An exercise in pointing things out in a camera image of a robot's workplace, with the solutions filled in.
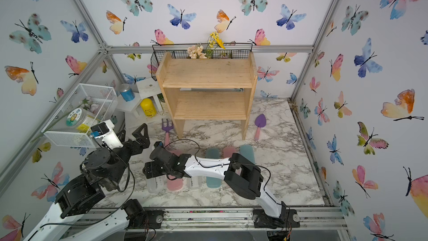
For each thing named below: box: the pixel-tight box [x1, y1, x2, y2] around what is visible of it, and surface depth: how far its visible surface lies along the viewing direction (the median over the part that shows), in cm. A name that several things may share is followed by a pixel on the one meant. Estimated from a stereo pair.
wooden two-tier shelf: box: [156, 51, 259, 141], surface depth 80 cm
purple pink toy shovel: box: [254, 113, 267, 141], surface depth 110 cm
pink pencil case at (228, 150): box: [222, 146, 237, 158], surface depth 97 cm
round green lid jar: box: [66, 107, 101, 134], surface depth 65 cm
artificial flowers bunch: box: [187, 31, 226, 60], surface depth 84 cm
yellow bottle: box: [140, 98, 157, 118], surface depth 105 cm
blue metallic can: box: [119, 83, 136, 102], surface depth 98 cm
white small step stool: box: [115, 77, 163, 129], surface depth 101 cm
